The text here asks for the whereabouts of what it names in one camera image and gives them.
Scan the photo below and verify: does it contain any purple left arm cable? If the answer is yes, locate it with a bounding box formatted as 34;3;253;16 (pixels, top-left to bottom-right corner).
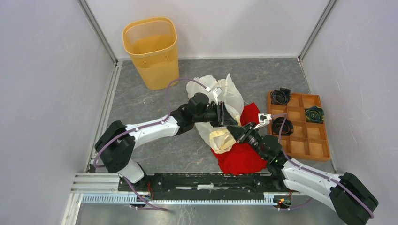
92;78;212;212

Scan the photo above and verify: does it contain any black rolled sock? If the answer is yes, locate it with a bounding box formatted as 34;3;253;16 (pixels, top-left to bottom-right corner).
270;87;291;105

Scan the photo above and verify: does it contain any orange compartment tray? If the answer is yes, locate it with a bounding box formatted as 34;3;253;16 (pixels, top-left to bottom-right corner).
267;91;331;162

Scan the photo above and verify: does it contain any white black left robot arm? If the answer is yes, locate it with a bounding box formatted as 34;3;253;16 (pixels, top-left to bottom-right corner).
93;93;238;191

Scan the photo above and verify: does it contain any dark rolled sock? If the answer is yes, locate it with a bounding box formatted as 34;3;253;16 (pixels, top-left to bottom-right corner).
271;117;294;136

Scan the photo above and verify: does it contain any blue yellow rolled sock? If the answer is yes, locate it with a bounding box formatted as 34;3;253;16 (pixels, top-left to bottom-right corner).
305;106;324;124

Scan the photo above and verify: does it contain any red cloth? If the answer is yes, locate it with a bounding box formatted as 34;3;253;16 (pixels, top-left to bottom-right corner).
211;103;267;175

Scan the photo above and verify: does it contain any translucent white trash bag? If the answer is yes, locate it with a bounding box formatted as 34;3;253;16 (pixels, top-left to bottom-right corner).
186;73;244;154

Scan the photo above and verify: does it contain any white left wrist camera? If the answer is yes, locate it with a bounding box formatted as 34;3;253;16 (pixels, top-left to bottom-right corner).
211;87;222;104

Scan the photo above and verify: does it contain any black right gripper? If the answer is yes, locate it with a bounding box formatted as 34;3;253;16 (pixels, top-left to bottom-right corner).
227;122;268;160

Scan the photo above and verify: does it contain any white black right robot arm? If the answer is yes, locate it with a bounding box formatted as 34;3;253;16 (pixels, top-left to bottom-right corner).
227;123;379;225

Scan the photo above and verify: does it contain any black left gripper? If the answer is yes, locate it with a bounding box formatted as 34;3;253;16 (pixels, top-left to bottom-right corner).
193;102;238;128

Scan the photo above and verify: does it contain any yellow plastic trash bin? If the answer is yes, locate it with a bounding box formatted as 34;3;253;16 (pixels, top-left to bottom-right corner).
122;17;179;90

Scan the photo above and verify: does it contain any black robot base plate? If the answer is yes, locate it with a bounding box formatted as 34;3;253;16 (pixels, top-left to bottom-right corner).
133;173;290;201

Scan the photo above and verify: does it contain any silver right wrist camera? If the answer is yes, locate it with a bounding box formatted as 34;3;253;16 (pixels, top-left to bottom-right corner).
254;113;272;129

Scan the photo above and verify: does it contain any aluminium frame rail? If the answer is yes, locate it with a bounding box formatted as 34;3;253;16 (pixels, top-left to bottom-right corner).
72;173;290;206

